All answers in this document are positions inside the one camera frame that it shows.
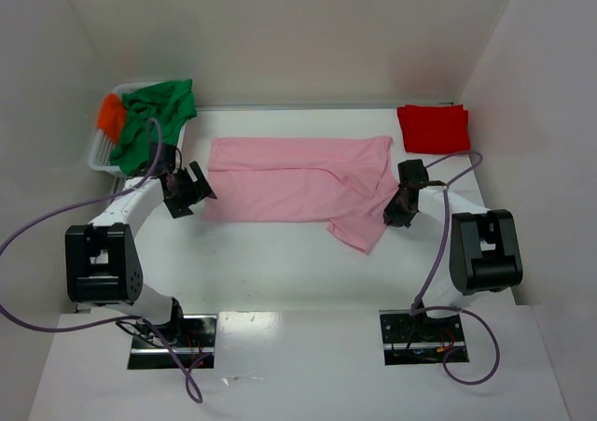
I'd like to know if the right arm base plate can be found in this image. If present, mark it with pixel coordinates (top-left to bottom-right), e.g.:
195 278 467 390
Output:
380 311 469 366

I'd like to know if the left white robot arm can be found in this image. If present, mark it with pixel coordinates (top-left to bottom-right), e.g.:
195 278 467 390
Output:
65 143 216 342

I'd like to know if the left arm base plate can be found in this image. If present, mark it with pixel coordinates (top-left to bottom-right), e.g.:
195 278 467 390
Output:
120 315 217 371

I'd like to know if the green t shirt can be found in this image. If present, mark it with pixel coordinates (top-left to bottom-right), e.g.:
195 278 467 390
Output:
109 78 198 175

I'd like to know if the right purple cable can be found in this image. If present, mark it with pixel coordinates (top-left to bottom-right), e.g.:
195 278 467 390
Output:
410 150 503 385

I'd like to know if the white plastic basket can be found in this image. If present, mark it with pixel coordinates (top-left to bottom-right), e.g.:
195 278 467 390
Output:
88 79 197 176

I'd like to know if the pink t shirt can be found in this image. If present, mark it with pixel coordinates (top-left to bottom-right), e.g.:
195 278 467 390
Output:
202 135 397 254

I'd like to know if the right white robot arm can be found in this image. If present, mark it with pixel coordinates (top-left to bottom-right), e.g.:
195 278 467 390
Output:
383 160 523 337

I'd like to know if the folded red t shirt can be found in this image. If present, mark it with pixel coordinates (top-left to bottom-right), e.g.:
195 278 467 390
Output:
396 105 470 155

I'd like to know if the orange t shirt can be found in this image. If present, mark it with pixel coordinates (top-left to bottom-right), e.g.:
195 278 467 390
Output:
96 93 127 144

